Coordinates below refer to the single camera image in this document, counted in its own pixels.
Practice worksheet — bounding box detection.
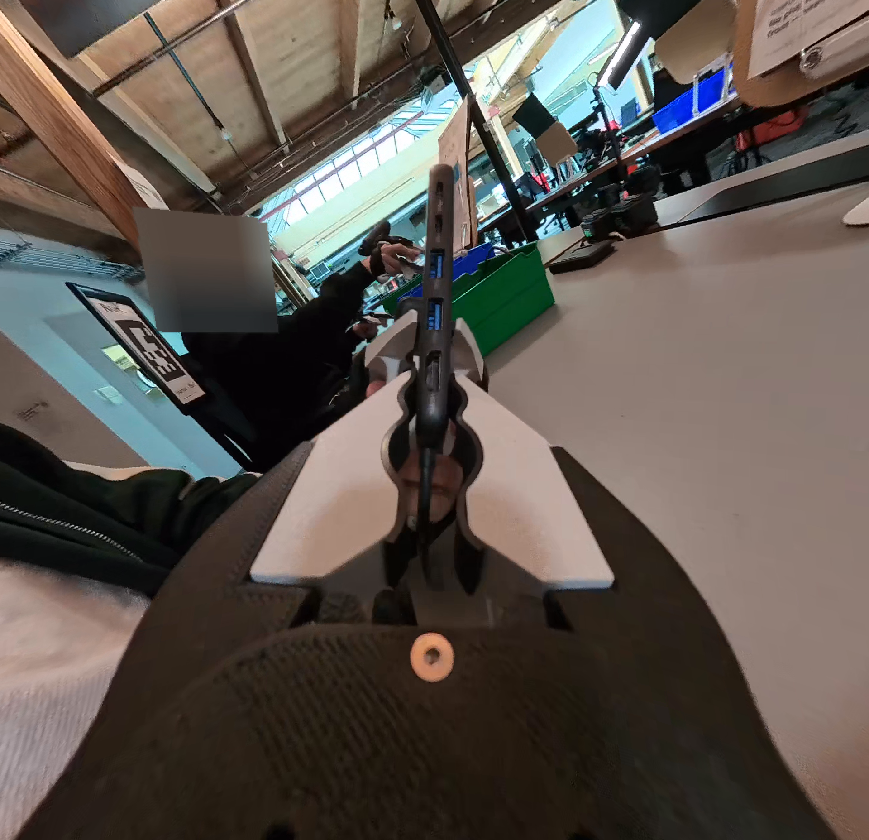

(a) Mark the blue storage bin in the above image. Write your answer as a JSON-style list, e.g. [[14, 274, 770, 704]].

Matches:
[[652, 72, 737, 134]]

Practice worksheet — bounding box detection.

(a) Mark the document stand with instruction sheet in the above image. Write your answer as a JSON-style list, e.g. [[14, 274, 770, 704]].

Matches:
[[733, 0, 869, 228]]

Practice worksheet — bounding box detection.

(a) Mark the slim dark grey USB hub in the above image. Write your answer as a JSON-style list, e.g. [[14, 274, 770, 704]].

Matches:
[[414, 164, 456, 447]]

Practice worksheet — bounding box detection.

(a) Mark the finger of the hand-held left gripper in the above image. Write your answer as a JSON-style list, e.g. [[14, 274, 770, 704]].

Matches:
[[451, 317, 490, 394], [365, 310, 422, 386]]

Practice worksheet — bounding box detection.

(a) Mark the grey desk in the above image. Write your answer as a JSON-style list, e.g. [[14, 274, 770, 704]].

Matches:
[[475, 130, 869, 814]]

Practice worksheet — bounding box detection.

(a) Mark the black backdrop board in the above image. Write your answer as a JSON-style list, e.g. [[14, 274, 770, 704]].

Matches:
[[512, 93, 578, 165], [618, 0, 737, 83]]

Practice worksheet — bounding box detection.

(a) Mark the black desk cable cover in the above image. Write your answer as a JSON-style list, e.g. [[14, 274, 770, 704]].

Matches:
[[662, 161, 869, 228]]

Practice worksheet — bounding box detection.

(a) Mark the black battery charger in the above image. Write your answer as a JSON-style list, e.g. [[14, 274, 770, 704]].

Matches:
[[580, 195, 659, 243]]

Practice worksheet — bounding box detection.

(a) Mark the person's left hand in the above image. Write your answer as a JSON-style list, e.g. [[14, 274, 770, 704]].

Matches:
[[397, 445, 471, 523]]

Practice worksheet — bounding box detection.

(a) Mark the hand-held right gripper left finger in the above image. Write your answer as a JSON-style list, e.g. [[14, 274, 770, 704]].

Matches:
[[250, 371, 416, 584]]

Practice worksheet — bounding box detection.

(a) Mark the framed marker poster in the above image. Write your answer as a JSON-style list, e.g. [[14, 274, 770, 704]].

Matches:
[[67, 282, 208, 406]]

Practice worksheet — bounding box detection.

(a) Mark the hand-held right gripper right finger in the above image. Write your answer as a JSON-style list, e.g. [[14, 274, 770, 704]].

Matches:
[[444, 377, 615, 593]]

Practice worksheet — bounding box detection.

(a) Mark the blue plastic bin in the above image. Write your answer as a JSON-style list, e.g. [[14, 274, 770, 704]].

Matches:
[[414, 242, 498, 291]]

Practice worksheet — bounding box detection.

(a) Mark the small black adapter box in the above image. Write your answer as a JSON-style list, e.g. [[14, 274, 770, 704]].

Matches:
[[549, 240, 615, 274]]

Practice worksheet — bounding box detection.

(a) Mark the black support pole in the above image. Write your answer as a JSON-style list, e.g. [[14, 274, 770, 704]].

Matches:
[[404, 0, 539, 243]]

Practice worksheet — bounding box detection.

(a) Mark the brown cardboard document stand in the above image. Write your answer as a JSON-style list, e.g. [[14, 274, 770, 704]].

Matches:
[[438, 96, 479, 246]]

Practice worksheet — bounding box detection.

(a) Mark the green plastic bin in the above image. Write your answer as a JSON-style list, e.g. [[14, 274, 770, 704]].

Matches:
[[383, 242, 556, 357]]

